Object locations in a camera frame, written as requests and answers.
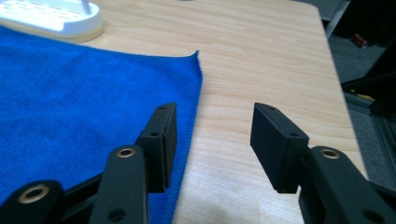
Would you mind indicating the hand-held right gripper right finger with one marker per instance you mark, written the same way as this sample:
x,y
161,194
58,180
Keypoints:
x,y
274,149

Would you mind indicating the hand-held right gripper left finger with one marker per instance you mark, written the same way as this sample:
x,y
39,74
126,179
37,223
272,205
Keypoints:
x,y
157,146

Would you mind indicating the blue microfibre cloth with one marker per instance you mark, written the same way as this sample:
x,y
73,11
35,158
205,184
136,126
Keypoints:
x,y
90,124

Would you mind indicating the black metal stand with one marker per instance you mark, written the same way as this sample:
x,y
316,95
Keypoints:
x,y
372,90

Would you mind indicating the small red object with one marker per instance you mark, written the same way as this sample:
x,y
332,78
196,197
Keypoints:
x,y
360,40

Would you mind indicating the white table leg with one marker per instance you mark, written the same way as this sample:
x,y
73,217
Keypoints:
x,y
336,18

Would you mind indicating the white plastic rack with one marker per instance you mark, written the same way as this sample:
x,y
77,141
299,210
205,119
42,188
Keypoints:
x,y
53,18

